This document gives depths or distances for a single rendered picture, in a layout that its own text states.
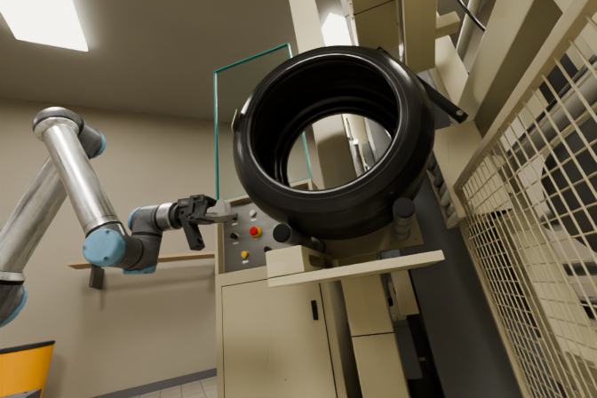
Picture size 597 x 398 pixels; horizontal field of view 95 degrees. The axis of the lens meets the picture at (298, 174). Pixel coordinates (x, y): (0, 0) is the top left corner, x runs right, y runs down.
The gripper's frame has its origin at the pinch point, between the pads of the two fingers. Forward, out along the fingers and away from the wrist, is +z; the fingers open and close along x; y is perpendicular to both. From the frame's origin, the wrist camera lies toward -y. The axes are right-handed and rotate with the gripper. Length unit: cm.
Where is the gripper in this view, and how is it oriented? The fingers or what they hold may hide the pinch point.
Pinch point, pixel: (233, 217)
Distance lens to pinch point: 85.2
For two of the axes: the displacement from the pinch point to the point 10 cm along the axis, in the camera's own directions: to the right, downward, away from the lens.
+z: 9.5, -1.3, -2.8
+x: 3.1, 3.4, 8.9
